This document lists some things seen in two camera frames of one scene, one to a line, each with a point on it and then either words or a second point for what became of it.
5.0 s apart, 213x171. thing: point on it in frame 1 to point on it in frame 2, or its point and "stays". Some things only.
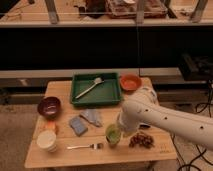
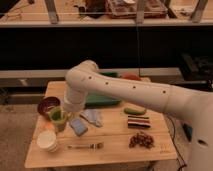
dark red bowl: [49, 107] stays
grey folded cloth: [93, 116] stays
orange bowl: [130, 82] stays
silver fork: [95, 146] stays
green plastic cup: [113, 133] to [58, 115]
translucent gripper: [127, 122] to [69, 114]
